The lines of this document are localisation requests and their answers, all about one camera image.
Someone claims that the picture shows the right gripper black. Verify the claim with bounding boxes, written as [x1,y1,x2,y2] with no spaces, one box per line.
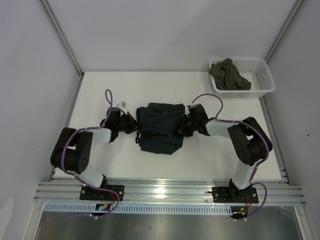
[172,114,198,138]

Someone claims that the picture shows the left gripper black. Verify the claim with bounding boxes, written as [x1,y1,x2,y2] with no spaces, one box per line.
[115,111,143,135]

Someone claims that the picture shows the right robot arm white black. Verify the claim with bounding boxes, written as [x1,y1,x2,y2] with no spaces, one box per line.
[179,104,273,202]

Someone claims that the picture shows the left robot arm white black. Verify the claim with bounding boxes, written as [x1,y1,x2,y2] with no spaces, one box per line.
[50,106,138,200]

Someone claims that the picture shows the olive green shorts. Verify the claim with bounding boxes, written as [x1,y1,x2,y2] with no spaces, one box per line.
[209,58,252,91]

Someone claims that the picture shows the white plastic basket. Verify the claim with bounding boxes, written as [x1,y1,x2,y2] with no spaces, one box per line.
[208,57,276,98]

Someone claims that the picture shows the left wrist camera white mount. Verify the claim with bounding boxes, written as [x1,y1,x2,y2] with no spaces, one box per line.
[116,101,127,113]

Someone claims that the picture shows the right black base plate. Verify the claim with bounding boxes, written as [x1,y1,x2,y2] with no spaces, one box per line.
[207,186,259,204]

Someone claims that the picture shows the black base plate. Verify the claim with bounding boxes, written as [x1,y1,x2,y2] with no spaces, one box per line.
[79,185,125,202]
[207,186,259,204]

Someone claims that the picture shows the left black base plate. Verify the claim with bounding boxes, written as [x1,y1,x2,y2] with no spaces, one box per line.
[79,185,125,202]

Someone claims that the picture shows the aluminium mounting rail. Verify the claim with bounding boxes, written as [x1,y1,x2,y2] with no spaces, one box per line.
[33,178,306,207]

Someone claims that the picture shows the left aluminium frame post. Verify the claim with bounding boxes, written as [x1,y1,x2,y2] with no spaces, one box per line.
[38,0,84,78]

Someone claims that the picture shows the aluminium frame post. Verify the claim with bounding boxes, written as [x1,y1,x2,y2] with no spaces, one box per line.
[264,0,307,64]
[38,0,84,78]

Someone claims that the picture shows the white slotted cable duct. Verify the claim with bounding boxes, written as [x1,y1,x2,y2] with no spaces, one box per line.
[43,202,233,216]

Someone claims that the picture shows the right aluminium frame post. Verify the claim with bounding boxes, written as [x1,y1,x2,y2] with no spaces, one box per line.
[264,0,307,64]

